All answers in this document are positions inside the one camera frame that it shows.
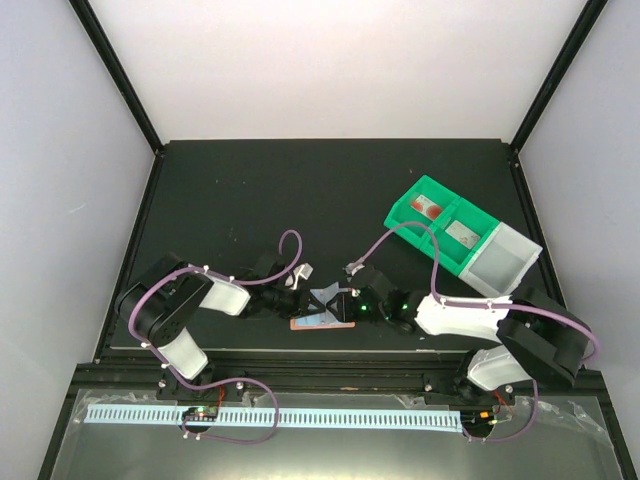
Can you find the right small circuit board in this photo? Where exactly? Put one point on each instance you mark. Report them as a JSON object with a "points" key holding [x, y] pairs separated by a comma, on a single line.
{"points": [[476, 418]]}

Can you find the left black frame post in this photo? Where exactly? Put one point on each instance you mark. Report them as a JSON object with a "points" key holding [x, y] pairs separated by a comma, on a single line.
{"points": [[101, 43]]}

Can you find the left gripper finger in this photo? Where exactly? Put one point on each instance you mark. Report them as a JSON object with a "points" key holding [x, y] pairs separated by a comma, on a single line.
{"points": [[316, 296], [314, 309]]}

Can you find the right black frame post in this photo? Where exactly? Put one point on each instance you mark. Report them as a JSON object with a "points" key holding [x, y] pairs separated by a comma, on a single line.
{"points": [[580, 31]]}

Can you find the small circuit board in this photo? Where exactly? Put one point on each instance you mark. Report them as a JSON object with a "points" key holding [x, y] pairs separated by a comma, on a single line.
{"points": [[200, 413], [476, 418]]}

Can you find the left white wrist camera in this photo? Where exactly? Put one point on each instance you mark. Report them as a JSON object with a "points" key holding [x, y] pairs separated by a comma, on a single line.
{"points": [[300, 273]]}

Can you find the brown leather card holder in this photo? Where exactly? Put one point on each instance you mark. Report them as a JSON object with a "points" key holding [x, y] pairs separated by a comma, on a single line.
{"points": [[321, 322]]}

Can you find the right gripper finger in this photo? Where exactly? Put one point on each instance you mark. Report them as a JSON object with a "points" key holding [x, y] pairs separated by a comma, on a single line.
{"points": [[337, 301], [337, 314]]}

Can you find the clear plastic bin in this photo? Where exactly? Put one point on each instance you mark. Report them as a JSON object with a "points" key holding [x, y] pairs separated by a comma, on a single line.
{"points": [[498, 266]]}

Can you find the green plastic bin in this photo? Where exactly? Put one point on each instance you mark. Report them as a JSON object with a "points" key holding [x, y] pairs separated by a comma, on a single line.
{"points": [[453, 256], [401, 214]]}

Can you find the light blue slotted cable duct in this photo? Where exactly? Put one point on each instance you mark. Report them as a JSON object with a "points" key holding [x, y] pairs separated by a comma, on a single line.
{"points": [[310, 418]]}

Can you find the white floral credit card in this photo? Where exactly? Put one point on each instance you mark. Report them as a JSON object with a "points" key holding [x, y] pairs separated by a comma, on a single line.
{"points": [[462, 234]]}

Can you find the left small circuit board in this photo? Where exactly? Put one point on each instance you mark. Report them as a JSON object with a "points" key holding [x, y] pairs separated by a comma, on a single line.
{"points": [[200, 413]]}

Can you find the black frame post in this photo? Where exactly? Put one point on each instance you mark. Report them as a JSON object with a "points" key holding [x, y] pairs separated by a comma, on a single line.
{"points": [[101, 43], [580, 31]]}

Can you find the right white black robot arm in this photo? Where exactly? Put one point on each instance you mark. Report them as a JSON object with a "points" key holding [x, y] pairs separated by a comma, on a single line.
{"points": [[532, 338]]}

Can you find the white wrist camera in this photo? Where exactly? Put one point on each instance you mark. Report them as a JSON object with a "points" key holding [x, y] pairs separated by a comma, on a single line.
{"points": [[352, 269], [300, 273]]}

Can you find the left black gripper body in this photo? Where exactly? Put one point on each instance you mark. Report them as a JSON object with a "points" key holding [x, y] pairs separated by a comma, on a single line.
{"points": [[288, 306]]}

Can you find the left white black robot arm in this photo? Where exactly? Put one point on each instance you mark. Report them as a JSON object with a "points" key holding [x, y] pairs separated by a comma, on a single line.
{"points": [[158, 306]]}

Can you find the red circle card in bin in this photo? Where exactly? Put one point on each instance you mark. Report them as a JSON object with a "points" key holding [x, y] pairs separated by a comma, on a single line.
{"points": [[426, 207]]}

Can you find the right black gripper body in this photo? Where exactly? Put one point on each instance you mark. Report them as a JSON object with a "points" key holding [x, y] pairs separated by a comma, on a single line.
{"points": [[355, 314]]}

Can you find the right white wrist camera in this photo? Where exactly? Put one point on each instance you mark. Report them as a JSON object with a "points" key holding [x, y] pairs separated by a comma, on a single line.
{"points": [[352, 269]]}

